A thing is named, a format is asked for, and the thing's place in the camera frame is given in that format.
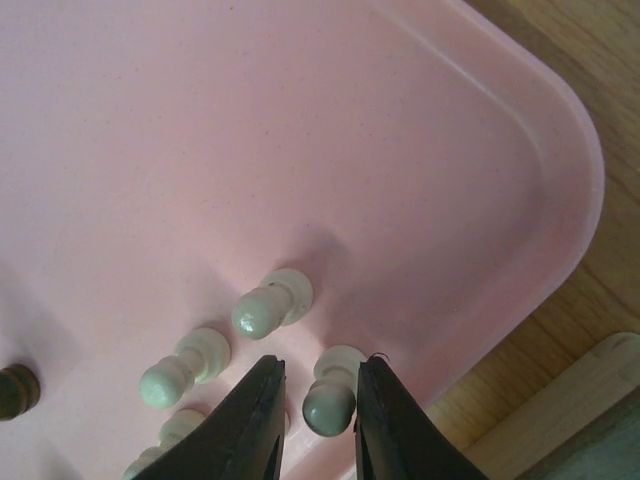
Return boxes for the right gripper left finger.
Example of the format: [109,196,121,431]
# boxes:
[137,355,286,480]

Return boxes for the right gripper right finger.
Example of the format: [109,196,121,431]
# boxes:
[354,355,486,480]

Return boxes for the white chess piece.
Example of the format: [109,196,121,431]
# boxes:
[302,345,367,437]
[139,327,231,409]
[231,268,314,340]
[122,408,206,480]

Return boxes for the wooden chess board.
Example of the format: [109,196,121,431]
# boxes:
[464,331,640,480]

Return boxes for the dark chess piece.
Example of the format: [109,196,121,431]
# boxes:
[0,363,41,421]

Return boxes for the pink plastic tray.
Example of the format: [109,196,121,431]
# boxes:
[1,1,604,479]

